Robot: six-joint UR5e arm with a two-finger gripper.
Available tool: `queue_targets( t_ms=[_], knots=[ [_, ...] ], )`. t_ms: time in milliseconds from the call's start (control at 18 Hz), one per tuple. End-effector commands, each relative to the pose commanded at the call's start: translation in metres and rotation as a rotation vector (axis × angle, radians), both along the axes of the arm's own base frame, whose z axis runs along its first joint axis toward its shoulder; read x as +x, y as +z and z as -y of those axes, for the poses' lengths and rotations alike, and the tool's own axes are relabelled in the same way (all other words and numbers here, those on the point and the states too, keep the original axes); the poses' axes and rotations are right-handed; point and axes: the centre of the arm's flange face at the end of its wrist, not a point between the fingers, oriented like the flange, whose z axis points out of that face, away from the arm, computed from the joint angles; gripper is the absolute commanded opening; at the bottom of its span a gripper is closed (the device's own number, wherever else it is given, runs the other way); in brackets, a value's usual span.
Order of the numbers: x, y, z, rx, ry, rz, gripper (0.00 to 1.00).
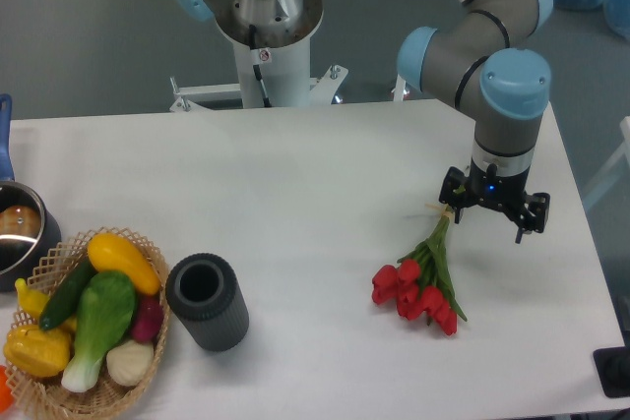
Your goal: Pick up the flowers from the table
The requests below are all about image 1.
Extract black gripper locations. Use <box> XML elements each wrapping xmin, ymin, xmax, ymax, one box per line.
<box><xmin>439</xmin><ymin>161</ymin><xmax>550</xmax><ymax>244</ymax></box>

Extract red tulip bouquet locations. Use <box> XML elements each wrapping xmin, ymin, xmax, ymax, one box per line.
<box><xmin>371</xmin><ymin>206</ymin><xmax>467</xmax><ymax>336</ymax></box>

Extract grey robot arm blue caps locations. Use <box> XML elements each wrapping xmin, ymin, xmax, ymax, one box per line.
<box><xmin>176</xmin><ymin>0</ymin><xmax>553</xmax><ymax>235</ymax></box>

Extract black device at table edge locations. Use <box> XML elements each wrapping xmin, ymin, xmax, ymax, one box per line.
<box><xmin>593</xmin><ymin>346</ymin><xmax>629</xmax><ymax>398</ymax></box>

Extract dark grey ribbed vase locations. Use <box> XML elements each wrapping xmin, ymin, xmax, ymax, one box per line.
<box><xmin>165</xmin><ymin>253</ymin><xmax>249</xmax><ymax>352</ymax></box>

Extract yellow squash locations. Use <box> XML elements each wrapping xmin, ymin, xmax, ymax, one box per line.
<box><xmin>87</xmin><ymin>233</ymin><xmax>161</xmax><ymax>296</ymax></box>

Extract green bok choy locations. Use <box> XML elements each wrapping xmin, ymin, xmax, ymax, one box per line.
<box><xmin>61</xmin><ymin>270</ymin><xmax>137</xmax><ymax>393</ymax></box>

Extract white garlic bulb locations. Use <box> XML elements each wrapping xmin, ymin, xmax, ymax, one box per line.
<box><xmin>106</xmin><ymin>339</ymin><xmax>154</xmax><ymax>387</ymax></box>

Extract woven wicker basket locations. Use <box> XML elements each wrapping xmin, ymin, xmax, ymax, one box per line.
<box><xmin>6</xmin><ymin>227</ymin><xmax>170</xmax><ymax>419</ymax></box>

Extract green cucumber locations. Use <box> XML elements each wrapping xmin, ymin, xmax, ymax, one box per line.
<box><xmin>38</xmin><ymin>258</ymin><xmax>96</xmax><ymax>330</ymax></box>

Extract yellow banana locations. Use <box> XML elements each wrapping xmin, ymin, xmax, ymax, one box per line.
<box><xmin>15</xmin><ymin>278</ymin><xmax>77</xmax><ymax>333</ymax></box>

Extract yellow corn cob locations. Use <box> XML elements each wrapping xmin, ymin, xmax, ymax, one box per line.
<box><xmin>3</xmin><ymin>325</ymin><xmax>72</xmax><ymax>378</ymax></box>

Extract orange fruit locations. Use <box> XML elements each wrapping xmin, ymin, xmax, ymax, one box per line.
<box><xmin>0</xmin><ymin>365</ymin><xmax>14</xmax><ymax>413</ymax></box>

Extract white frame right edge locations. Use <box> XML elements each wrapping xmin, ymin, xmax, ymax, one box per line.
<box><xmin>582</xmin><ymin>116</ymin><xmax>629</xmax><ymax>212</ymax></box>

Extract black cable on pedestal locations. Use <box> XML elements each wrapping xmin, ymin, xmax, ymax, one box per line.
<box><xmin>247</xmin><ymin>24</ymin><xmax>274</xmax><ymax>109</ymax></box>

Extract dark pot with blue handle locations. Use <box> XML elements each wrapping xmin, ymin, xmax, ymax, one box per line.
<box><xmin>1</xmin><ymin>93</ymin><xmax>61</xmax><ymax>293</ymax></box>

